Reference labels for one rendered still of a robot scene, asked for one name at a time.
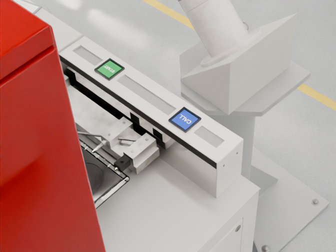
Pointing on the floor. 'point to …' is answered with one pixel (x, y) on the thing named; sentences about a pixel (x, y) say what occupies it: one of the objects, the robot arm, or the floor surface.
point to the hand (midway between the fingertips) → (6, 208)
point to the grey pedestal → (274, 242)
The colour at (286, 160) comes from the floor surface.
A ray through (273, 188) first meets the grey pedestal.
